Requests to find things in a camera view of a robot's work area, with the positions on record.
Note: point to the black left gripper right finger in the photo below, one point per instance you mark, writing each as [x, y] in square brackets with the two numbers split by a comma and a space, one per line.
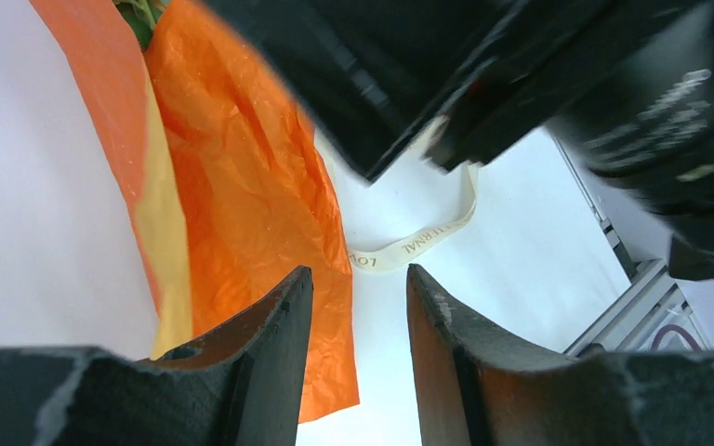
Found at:
[479, 384]

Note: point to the pink artificial flower bouquet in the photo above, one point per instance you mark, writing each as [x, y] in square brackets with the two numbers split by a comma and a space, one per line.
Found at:
[142, 16]

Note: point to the cream printed ribbon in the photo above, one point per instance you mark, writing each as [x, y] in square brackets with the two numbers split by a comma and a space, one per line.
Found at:
[410, 208]

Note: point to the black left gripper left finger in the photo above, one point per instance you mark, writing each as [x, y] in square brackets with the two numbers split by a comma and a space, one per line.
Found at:
[238, 384]

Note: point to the orange wrapping paper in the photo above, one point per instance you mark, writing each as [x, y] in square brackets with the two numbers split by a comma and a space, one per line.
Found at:
[224, 188]

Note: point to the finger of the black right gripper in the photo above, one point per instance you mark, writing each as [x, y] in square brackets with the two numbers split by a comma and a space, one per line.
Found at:
[371, 74]

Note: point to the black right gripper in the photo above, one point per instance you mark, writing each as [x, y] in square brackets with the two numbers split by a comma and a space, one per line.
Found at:
[635, 106]

